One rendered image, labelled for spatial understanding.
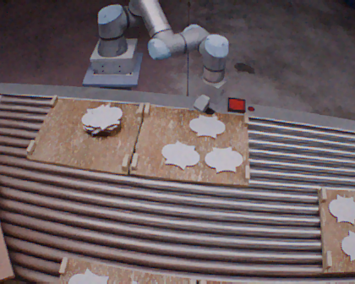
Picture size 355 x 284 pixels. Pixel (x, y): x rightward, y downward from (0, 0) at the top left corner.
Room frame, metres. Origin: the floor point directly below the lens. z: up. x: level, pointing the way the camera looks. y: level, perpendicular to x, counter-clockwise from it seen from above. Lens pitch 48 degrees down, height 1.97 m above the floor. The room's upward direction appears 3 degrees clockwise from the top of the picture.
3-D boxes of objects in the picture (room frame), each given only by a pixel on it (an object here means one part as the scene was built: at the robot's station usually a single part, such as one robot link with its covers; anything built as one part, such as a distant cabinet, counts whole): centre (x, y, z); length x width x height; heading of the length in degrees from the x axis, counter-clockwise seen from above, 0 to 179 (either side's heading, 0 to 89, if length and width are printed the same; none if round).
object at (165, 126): (0.95, -0.06, 0.93); 0.41 x 0.35 x 0.02; 86
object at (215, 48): (1.03, -0.11, 1.29); 0.09 x 0.08 x 0.11; 32
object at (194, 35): (1.11, -0.04, 1.29); 0.11 x 0.11 x 0.08; 32
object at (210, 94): (1.01, -0.09, 1.13); 0.12 x 0.09 x 0.16; 143
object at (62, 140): (0.98, 0.36, 0.93); 0.41 x 0.35 x 0.02; 85
